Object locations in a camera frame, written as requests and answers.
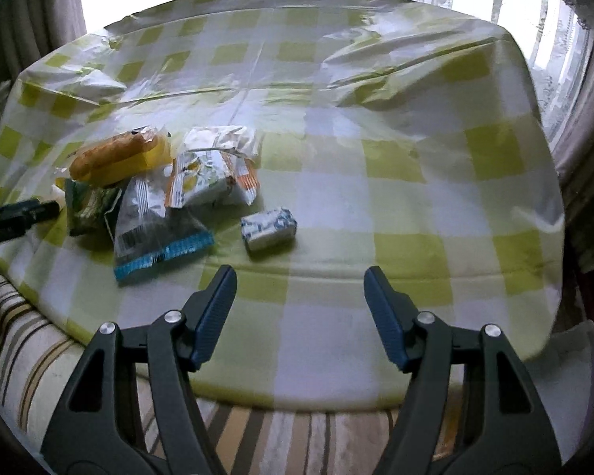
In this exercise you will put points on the small white blue packet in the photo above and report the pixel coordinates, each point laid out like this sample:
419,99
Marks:
270,227

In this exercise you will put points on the white lace curtain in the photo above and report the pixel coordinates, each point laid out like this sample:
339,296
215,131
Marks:
564,59

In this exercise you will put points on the dark green snack packet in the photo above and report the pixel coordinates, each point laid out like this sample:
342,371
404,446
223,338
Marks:
86,208

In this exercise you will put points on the yellow cake packet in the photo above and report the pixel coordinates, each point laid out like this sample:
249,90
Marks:
119,156

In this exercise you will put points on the white orange-edged snack packet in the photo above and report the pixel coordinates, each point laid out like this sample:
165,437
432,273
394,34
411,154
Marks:
203,178

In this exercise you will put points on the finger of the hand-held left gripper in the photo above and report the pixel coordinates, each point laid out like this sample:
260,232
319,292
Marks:
15,220

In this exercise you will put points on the clear blue-edged snack packet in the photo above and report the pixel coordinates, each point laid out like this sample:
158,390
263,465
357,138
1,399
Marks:
148,237

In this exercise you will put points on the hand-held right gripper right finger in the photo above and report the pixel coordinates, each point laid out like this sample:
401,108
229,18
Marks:
388,321

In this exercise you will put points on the beige side curtain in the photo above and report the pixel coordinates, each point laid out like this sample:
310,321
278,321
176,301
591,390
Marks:
589,183

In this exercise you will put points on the plain grey curtain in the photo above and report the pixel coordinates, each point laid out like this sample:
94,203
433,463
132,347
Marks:
44,5

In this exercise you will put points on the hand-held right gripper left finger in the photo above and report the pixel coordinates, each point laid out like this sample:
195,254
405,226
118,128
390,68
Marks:
213,316

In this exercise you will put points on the green checked tablecloth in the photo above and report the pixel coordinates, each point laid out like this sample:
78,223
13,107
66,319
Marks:
376,208

